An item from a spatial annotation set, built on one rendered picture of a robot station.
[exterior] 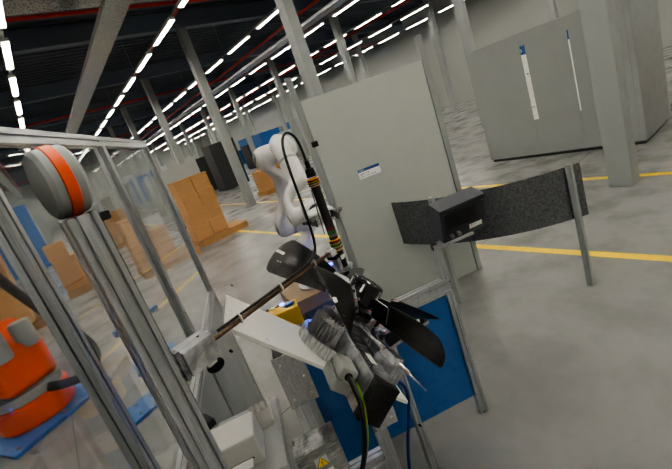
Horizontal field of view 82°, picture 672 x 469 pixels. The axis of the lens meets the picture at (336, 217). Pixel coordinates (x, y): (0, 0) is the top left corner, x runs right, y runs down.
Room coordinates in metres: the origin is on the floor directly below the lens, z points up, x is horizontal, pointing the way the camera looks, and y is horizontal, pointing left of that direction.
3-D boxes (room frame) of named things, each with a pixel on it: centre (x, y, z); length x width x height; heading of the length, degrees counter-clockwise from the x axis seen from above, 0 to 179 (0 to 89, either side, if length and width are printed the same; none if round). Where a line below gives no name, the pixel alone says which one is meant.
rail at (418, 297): (1.77, 0.00, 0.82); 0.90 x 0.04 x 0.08; 100
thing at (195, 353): (0.95, 0.47, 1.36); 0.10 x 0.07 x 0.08; 135
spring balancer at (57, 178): (0.88, 0.54, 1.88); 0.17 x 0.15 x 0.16; 10
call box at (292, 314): (1.70, 0.39, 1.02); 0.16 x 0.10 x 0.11; 100
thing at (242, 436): (1.10, 0.57, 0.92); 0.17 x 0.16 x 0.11; 100
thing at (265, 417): (1.28, 0.52, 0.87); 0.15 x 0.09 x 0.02; 15
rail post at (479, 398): (1.84, -0.42, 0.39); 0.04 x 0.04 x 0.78; 10
